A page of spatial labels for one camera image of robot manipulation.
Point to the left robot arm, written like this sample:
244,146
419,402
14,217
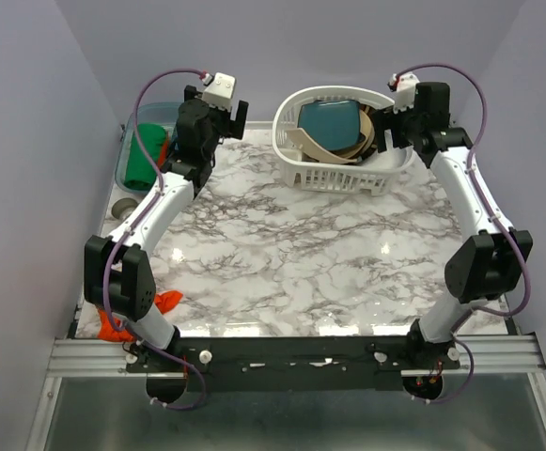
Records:
117,274

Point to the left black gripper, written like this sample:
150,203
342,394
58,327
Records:
235,126

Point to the white laundry basket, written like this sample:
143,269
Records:
377,174

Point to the clear blue plastic bin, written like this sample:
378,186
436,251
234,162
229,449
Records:
156,123

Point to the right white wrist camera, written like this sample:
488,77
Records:
404,87

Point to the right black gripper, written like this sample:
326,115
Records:
387,119

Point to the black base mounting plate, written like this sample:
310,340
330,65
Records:
225,364

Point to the beige garment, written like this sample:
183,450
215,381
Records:
308,146

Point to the rolled orange t shirt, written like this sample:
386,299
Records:
163,153

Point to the tape roll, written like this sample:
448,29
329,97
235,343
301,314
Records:
123,208

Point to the aluminium rail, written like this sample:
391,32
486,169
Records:
489,354

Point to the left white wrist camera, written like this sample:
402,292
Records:
219,90

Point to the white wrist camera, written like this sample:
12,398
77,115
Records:
219,90
404,87

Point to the teal folded garment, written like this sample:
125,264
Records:
334,125

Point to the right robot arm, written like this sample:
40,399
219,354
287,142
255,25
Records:
489,262

